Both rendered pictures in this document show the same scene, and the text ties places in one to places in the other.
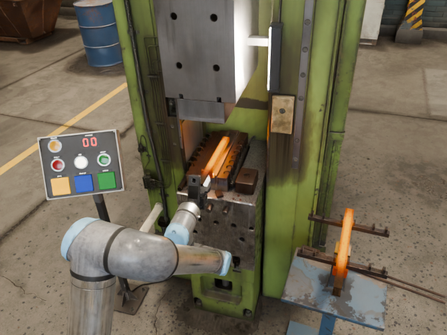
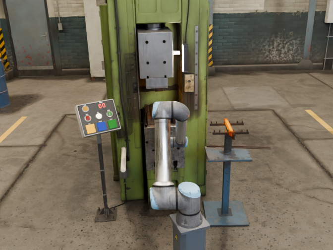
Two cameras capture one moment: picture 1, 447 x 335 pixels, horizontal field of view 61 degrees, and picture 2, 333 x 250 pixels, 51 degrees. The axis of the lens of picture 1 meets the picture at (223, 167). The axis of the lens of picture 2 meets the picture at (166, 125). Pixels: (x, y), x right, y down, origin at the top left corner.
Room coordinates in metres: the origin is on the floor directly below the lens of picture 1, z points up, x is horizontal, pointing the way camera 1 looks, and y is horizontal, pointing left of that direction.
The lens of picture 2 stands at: (-1.50, 1.19, 2.13)
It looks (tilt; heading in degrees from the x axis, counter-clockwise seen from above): 22 degrees down; 338
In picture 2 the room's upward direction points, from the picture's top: 1 degrees counter-clockwise
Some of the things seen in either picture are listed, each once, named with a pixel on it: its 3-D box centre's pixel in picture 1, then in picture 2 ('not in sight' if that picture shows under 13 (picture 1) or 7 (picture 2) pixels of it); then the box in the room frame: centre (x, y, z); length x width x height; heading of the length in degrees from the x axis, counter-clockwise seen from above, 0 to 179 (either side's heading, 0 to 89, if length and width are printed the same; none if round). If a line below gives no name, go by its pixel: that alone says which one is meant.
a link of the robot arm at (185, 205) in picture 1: (189, 213); not in sight; (1.11, 0.14, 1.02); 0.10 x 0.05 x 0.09; 73
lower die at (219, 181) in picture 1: (219, 157); (156, 113); (1.59, 0.02, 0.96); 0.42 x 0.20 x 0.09; 163
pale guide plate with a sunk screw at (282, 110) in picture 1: (282, 114); (189, 83); (1.42, -0.26, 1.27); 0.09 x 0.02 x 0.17; 73
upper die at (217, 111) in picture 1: (215, 90); (155, 77); (1.59, 0.02, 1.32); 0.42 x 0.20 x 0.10; 163
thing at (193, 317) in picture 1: (213, 312); (161, 208); (1.35, 0.10, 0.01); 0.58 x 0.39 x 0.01; 73
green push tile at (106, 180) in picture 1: (106, 180); (112, 124); (1.37, 0.53, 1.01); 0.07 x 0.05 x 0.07; 98
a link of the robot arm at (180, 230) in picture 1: (180, 229); not in sight; (1.02, 0.17, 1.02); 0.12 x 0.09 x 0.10; 163
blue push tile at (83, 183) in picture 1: (84, 183); (101, 126); (1.36, 0.63, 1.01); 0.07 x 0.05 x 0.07; 98
